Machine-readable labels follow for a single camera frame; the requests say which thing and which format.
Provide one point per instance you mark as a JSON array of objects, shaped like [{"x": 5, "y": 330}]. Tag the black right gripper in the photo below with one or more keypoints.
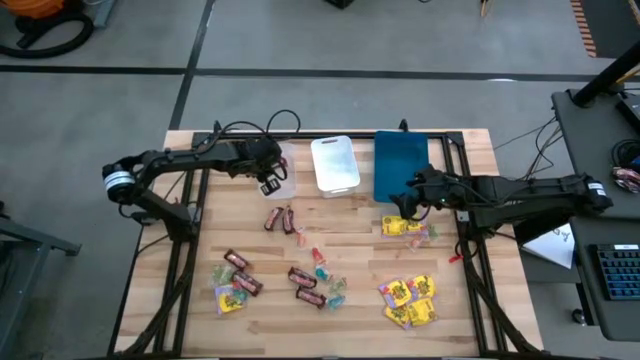
[{"x": 430, "y": 182}]

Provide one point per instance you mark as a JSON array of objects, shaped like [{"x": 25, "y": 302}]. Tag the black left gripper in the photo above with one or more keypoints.
[{"x": 260, "y": 152}]

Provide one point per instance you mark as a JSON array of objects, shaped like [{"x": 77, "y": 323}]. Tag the orange candy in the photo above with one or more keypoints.
[
  {"x": 416, "y": 242},
  {"x": 300, "y": 237}
]

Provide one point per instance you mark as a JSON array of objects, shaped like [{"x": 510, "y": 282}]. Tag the red candy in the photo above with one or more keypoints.
[{"x": 318, "y": 256}]

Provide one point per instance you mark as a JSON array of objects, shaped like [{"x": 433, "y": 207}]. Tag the green candy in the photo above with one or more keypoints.
[
  {"x": 338, "y": 286},
  {"x": 221, "y": 275},
  {"x": 432, "y": 232}
]

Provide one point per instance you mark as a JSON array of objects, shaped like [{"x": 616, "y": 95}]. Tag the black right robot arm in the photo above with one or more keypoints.
[{"x": 525, "y": 192}]

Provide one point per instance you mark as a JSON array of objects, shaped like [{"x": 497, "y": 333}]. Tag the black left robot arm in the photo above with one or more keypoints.
[{"x": 200, "y": 155}]

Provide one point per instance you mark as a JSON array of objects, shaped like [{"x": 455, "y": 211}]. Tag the wrapped candy pile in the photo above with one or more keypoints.
[{"x": 627, "y": 179}]

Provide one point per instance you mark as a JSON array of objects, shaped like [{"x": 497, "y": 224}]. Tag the clear plastic bin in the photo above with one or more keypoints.
[{"x": 288, "y": 189}]

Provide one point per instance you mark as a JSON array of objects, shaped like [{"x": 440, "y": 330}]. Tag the blue plastic bin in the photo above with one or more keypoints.
[{"x": 397, "y": 160}]

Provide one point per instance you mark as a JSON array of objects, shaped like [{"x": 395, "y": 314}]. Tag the white plastic bin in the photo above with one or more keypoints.
[{"x": 334, "y": 165}]

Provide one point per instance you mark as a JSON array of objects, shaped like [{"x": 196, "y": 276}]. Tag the small red clip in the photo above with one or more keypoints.
[{"x": 454, "y": 259}]

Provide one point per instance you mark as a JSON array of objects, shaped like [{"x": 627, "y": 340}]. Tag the black slanted pole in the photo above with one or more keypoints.
[
  {"x": 535, "y": 233},
  {"x": 605, "y": 77}
]

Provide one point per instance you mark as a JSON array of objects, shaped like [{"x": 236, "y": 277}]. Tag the white paper sheet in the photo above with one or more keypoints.
[{"x": 555, "y": 247}]

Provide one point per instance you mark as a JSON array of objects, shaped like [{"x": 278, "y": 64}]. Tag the grey desk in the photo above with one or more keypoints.
[
  {"x": 620, "y": 320},
  {"x": 590, "y": 145}
]

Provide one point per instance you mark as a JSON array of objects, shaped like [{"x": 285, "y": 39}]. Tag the black caster wheel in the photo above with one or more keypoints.
[{"x": 579, "y": 316}]

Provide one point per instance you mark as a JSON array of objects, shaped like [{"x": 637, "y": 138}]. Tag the thin yellow stick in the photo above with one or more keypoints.
[{"x": 484, "y": 7}]

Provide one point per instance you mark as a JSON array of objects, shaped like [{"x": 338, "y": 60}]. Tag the backlit black keyboard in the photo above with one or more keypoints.
[{"x": 620, "y": 272}]

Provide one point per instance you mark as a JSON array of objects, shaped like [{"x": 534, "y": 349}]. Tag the grey box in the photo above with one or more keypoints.
[{"x": 104, "y": 12}]

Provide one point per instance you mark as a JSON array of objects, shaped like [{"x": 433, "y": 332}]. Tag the black desk device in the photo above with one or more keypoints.
[{"x": 631, "y": 112}]

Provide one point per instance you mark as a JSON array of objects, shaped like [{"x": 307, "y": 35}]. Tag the grey metal bench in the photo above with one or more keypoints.
[{"x": 20, "y": 300}]

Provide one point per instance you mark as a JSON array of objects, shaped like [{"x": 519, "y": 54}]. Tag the black mat with orange stripes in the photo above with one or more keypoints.
[{"x": 610, "y": 25}]

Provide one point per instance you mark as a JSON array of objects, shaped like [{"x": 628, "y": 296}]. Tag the orange vacuum cleaner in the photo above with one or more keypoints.
[{"x": 40, "y": 7}]

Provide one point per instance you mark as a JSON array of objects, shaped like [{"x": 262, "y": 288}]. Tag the grey metal bracket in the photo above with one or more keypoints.
[{"x": 462, "y": 216}]

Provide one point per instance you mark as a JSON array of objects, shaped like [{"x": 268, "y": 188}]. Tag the black aluminium table frame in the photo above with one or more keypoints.
[{"x": 456, "y": 137}]

